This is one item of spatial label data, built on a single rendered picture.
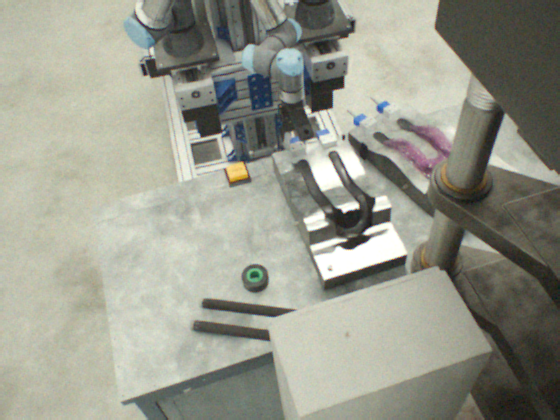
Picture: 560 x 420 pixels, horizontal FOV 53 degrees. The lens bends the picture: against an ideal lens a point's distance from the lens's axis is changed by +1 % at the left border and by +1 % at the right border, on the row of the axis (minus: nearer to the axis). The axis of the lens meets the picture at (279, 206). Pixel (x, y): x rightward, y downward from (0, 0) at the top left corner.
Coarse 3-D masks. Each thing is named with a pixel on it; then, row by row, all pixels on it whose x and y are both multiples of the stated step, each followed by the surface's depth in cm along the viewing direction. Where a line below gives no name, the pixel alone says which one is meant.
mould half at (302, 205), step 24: (312, 144) 190; (288, 168) 184; (312, 168) 184; (360, 168) 183; (288, 192) 179; (336, 192) 176; (312, 216) 166; (384, 216) 169; (312, 240) 166; (336, 240) 169; (360, 240) 169; (384, 240) 168; (336, 264) 164; (360, 264) 164; (384, 264) 165
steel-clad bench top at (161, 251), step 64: (512, 128) 201; (192, 192) 192; (256, 192) 191; (384, 192) 187; (128, 256) 178; (192, 256) 176; (256, 256) 175; (128, 320) 164; (256, 320) 161; (128, 384) 152
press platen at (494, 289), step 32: (416, 256) 114; (480, 256) 113; (480, 288) 109; (512, 288) 108; (480, 320) 107; (512, 320) 104; (544, 320) 104; (512, 352) 101; (544, 352) 100; (544, 384) 97; (544, 416) 96
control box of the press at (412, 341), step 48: (384, 288) 90; (432, 288) 89; (288, 336) 86; (336, 336) 85; (384, 336) 85; (432, 336) 84; (480, 336) 84; (288, 384) 81; (336, 384) 81; (384, 384) 80; (432, 384) 86
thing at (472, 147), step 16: (480, 96) 77; (464, 112) 81; (480, 112) 79; (496, 112) 79; (464, 128) 83; (480, 128) 81; (496, 128) 81; (464, 144) 84; (480, 144) 83; (448, 160) 91; (464, 160) 87; (480, 160) 86; (448, 176) 92; (464, 176) 89; (480, 176) 89; (432, 224) 104; (448, 224) 99; (432, 240) 106; (448, 240) 103; (432, 256) 109; (448, 256) 107
